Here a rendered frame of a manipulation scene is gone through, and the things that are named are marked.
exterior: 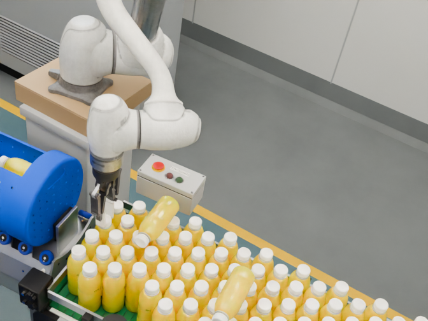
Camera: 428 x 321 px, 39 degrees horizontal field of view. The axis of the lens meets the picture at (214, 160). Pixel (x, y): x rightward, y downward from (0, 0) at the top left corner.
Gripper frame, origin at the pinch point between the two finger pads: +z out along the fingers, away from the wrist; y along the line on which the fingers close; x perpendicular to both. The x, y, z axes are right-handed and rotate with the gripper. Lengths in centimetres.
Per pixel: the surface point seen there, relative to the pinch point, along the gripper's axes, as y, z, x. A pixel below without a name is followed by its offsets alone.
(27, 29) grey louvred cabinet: -149, 64, -147
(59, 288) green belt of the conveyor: 16.9, 20.1, -4.6
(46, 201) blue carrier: 7.5, -3.4, -14.7
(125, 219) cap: -3.1, 2.4, 5.3
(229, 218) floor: -118, 110, 8
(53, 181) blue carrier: 3.6, -8.1, -14.9
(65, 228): 4.3, 8.9, -10.8
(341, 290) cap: -12, 2, 71
